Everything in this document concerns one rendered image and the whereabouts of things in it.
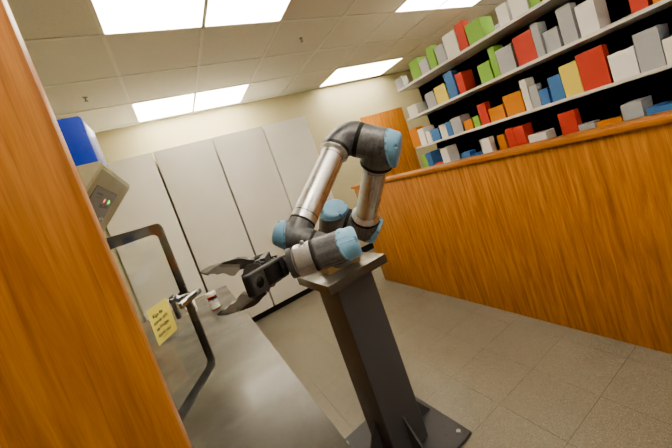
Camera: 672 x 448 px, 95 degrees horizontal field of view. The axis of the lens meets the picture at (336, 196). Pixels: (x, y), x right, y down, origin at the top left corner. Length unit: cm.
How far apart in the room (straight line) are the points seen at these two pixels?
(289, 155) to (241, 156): 60
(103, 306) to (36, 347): 8
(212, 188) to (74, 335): 327
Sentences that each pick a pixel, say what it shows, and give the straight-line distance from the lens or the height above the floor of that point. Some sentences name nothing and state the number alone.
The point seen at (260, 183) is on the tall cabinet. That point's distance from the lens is 386.
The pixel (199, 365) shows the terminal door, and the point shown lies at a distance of 90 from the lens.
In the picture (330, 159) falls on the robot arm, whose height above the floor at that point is 140.
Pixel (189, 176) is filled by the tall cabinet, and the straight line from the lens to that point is 377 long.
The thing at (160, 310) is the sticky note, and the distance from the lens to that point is 81.
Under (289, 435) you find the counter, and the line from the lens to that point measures 72.
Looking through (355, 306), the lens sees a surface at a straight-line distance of 144.
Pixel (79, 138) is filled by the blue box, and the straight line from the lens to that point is 69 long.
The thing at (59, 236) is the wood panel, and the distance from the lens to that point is 56.
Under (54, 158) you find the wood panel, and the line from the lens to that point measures 57.
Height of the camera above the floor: 137
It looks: 4 degrees down
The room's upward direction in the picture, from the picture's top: 19 degrees counter-clockwise
